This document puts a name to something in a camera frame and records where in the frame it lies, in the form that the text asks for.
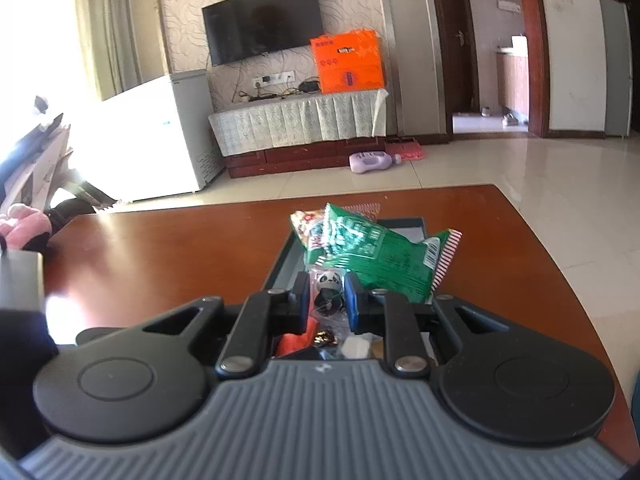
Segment orange cardboard box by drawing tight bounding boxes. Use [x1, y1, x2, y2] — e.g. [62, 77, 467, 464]
[309, 29, 387, 95]

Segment silver refrigerator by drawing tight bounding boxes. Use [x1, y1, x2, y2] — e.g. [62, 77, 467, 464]
[600, 0, 633, 137]

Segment black wall television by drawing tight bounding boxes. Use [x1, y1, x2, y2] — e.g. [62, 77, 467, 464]
[201, 0, 323, 67]

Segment white wall sockets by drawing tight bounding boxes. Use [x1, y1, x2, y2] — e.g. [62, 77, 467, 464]
[252, 71, 296, 86]

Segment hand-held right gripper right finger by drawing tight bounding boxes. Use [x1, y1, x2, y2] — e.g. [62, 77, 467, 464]
[344, 272, 511, 380]

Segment white electric scooter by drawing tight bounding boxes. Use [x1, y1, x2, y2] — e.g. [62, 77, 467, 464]
[0, 95, 123, 216]

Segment wooden kitchen cabinet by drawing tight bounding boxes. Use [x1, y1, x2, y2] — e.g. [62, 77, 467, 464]
[495, 35, 530, 126]

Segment green striped-edge snack bag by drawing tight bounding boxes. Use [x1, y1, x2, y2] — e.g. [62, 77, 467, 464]
[303, 202, 463, 306]

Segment clear panda candy packet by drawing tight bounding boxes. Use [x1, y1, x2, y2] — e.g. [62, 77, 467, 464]
[307, 266, 351, 321]

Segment TV bench with cloth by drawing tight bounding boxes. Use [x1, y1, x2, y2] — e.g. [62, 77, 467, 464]
[207, 88, 389, 157]

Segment beige curtain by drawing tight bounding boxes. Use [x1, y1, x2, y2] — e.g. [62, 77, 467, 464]
[75, 0, 171, 101]

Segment clear packet white candy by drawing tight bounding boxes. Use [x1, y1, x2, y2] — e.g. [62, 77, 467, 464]
[340, 335, 386, 361]

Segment dark wooden television cabinet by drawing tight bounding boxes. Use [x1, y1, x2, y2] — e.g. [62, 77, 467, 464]
[222, 135, 401, 179]

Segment long red snack packet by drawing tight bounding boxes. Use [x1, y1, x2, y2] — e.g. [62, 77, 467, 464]
[275, 317, 321, 358]

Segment white chest freezer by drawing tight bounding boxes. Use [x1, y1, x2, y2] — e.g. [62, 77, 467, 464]
[65, 69, 226, 201]

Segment grey blue box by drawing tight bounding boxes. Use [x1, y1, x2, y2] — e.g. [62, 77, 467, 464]
[262, 216, 451, 361]

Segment pink plush toy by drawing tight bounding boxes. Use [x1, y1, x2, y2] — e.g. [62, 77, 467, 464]
[0, 202, 66, 253]

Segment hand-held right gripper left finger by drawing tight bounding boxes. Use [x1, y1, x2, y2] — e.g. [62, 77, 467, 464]
[142, 271, 312, 380]

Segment purple plastic bottle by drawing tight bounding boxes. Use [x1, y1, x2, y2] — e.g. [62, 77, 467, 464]
[348, 150, 403, 175]

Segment green snack bag red label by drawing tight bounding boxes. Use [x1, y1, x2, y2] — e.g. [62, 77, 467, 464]
[290, 208, 331, 251]

